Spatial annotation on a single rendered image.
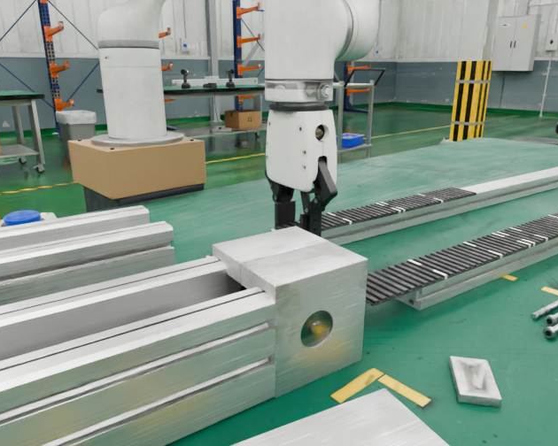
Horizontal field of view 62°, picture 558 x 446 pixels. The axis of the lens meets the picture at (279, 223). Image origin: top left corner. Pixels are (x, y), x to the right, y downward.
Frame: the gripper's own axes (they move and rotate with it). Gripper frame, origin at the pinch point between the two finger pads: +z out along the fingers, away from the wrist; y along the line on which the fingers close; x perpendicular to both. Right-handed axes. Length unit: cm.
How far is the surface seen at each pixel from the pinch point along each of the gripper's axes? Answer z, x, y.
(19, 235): -3.9, 32.7, 2.4
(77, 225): -4.0, 27.1, 2.4
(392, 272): 0.7, 0.3, -17.6
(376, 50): -62, -882, 867
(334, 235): 2.8, -5.7, -1.2
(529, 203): 4, -50, -5
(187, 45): -60, -334, 798
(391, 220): 2.4, -16.6, -1.8
